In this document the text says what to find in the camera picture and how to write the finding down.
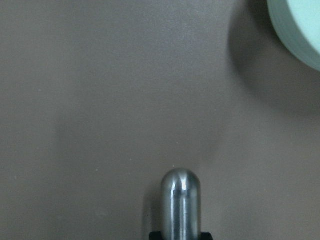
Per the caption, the steel muddler black tip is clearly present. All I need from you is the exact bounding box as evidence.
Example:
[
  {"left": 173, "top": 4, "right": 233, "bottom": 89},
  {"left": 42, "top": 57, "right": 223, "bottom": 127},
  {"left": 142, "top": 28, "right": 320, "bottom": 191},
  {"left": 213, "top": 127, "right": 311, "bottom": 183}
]
[{"left": 161, "top": 168, "right": 201, "bottom": 240}]

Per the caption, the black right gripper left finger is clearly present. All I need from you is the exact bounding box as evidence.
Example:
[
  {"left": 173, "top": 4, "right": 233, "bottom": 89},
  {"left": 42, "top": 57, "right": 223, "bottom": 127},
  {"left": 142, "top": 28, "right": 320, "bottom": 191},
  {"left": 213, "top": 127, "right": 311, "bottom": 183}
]
[{"left": 149, "top": 231, "right": 163, "bottom": 240}]

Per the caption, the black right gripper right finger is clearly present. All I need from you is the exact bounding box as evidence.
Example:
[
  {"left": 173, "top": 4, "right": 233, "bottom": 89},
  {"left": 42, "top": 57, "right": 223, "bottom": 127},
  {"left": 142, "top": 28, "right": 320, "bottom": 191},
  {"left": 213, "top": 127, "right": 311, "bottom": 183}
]
[{"left": 200, "top": 232, "right": 213, "bottom": 240}]

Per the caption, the mint green bowl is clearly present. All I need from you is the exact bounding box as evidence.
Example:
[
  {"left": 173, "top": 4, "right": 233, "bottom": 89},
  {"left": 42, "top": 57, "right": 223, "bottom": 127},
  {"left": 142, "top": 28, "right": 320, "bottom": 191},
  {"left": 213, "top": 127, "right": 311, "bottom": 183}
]
[{"left": 267, "top": 0, "right": 320, "bottom": 71}]

